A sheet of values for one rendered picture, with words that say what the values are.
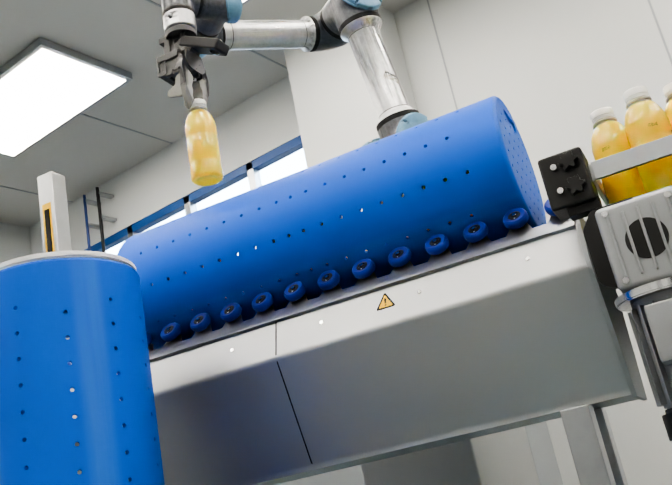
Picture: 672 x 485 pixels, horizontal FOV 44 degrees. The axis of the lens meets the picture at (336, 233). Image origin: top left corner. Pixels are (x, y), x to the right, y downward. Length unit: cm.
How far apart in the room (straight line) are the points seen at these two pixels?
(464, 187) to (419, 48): 368
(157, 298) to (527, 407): 78
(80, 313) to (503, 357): 71
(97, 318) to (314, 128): 373
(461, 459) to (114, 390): 80
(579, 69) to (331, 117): 143
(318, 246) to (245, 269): 16
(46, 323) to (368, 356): 55
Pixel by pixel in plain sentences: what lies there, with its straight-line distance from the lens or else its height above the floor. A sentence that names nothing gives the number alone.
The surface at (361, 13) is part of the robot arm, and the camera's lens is 222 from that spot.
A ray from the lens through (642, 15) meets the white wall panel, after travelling 464.
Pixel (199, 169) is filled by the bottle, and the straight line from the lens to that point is 179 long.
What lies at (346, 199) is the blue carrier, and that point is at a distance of 158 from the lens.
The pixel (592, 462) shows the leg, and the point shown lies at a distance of 144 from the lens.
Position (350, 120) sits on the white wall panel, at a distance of 491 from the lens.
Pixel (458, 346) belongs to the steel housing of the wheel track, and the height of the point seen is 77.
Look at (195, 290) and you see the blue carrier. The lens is 174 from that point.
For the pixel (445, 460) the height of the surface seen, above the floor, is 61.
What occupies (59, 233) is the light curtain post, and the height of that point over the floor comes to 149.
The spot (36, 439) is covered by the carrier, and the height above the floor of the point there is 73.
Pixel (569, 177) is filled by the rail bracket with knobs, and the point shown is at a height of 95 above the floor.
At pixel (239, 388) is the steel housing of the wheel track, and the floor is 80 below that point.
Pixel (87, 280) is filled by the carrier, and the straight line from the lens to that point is 146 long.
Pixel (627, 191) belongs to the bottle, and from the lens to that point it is 143.
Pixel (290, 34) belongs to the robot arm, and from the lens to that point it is 228.
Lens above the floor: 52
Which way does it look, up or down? 19 degrees up
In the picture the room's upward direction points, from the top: 12 degrees counter-clockwise
